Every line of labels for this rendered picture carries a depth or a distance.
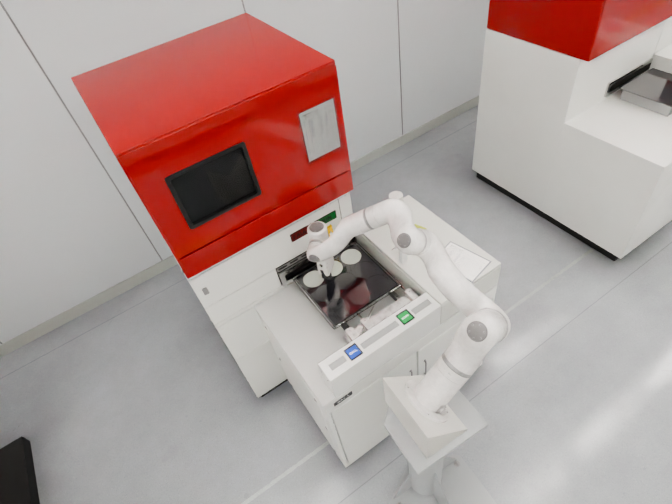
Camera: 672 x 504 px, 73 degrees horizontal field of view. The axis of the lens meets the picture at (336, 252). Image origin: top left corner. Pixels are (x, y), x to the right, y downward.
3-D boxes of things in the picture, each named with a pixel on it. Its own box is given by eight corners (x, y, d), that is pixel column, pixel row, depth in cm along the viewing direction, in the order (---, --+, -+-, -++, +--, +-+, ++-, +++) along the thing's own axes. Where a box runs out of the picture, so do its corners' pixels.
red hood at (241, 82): (136, 191, 226) (69, 77, 183) (276, 125, 250) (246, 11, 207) (188, 280, 179) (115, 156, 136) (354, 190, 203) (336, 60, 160)
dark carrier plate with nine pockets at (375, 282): (295, 278, 216) (295, 277, 216) (354, 243, 226) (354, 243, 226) (335, 325, 195) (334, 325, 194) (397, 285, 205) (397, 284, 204)
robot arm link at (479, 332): (475, 373, 161) (518, 323, 153) (457, 385, 146) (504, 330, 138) (449, 350, 166) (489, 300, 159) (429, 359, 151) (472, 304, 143)
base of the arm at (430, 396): (457, 420, 165) (488, 385, 159) (427, 425, 152) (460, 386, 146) (425, 381, 177) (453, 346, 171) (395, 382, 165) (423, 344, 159)
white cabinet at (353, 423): (289, 385, 277) (253, 307, 218) (412, 304, 305) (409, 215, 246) (348, 476, 237) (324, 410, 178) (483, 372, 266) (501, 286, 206)
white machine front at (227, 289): (214, 325, 213) (181, 270, 184) (355, 242, 237) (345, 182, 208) (216, 329, 211) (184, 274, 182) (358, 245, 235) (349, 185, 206)
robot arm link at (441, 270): (481, 354, 149) (495, 346, 162) (510, 333, 144) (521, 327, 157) (392, 242, 168) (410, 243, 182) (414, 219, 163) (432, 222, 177)
